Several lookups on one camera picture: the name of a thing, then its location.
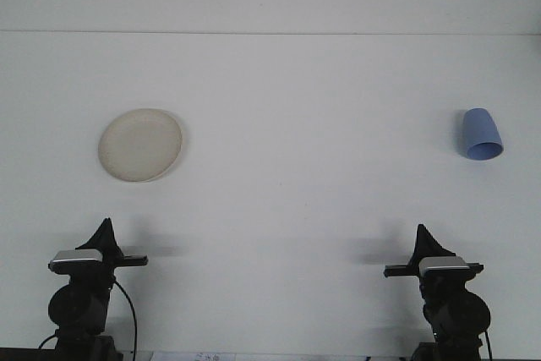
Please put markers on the pale round plate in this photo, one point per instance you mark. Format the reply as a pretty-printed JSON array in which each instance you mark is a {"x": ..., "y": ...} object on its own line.
[{"x": 139, "y": 145}]

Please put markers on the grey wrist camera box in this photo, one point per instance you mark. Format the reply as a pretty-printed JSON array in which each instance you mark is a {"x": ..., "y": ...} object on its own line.
[
  {"x": 441, "y": 264},
  {"x": 76, "y": 257}
]

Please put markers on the pale blue cup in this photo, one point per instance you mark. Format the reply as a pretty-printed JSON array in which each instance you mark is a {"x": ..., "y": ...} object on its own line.
[{"x": 479, "y": 128}]

